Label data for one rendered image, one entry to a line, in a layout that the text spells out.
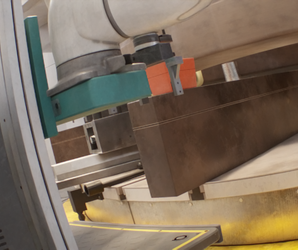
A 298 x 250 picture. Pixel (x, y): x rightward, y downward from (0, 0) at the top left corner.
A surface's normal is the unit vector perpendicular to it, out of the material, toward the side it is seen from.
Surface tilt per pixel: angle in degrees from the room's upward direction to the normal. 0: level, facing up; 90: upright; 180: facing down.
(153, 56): 90
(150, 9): 128
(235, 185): 90
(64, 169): 72
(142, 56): 90
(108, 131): 90
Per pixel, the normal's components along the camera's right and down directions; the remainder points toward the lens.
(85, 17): -0.24, 0.18
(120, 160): 0.38, -0.06
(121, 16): -0.26, 0.62
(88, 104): -0.68, 0.20
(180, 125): 0.69, -0.14
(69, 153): 0.01, 0.04
